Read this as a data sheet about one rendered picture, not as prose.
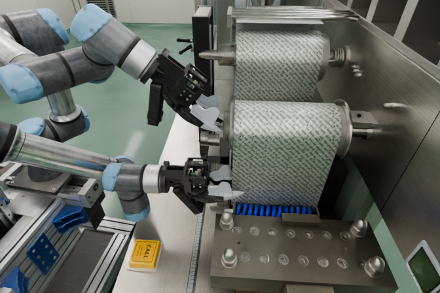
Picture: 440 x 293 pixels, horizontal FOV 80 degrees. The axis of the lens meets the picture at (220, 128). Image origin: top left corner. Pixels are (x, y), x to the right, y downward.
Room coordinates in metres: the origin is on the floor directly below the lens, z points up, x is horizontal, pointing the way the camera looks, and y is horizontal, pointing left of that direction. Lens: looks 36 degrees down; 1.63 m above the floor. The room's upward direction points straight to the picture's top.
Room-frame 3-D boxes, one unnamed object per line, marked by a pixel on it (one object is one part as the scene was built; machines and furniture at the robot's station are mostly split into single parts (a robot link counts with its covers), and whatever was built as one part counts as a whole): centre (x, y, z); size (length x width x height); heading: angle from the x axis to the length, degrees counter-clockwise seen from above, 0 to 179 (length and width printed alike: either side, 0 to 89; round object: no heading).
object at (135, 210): (0.50, 0.25, 1.01); 0.11 x 0.08 x 0.11; 28
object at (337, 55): (0.76, -0.34, 1.34); 0.07 x 0.07 x 0.07; 86
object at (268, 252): (0.33, -0.18, 1.00); 0.40 x 0.16 x 0.06; 86
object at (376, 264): (0.28, -0.34, 1.05); 0.04 x 0.04 x 0.04
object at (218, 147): (0.56, 0.00, 1.05); 0.06 x 0.05 x 0.31; 86
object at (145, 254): (0.38, 0.21, 0.91); 0.07 x 0.07 x 0.02; 86
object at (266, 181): (0.46, -0.15, 1.11); 0.23 x 0.01 x 0.18; 86
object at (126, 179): (0.48, 0.25, 1.11); 0.11 x 0.08 x 0.09; 86
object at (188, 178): (0.47, 0.09, 1.12); 0.12 x 0.08 x 0.09; 86
